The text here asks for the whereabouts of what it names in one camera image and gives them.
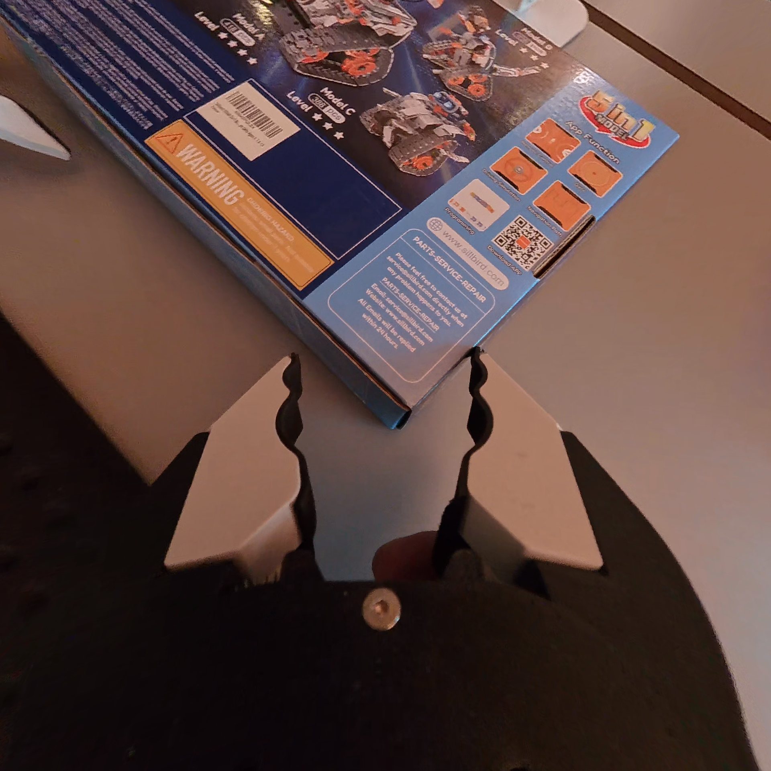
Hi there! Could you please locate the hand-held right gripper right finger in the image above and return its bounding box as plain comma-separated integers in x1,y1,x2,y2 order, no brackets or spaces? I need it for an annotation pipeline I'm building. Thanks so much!
432,346,605,582

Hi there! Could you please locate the grey desk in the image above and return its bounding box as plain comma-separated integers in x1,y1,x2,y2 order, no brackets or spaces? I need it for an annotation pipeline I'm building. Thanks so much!
0,0,771,766

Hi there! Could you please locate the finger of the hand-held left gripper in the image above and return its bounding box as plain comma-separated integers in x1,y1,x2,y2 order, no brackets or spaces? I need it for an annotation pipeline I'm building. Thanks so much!
0,95,72,161

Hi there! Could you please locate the blue robot kit box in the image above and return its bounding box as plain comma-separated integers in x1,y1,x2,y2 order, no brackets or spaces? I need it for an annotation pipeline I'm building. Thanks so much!
0,0,680,430

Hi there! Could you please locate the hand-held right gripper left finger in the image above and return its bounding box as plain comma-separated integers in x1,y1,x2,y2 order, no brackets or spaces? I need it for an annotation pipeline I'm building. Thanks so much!
164,353,318,584

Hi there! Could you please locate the white stand base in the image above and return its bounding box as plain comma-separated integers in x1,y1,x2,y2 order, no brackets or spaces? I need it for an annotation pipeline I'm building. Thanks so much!
517,0,594,46

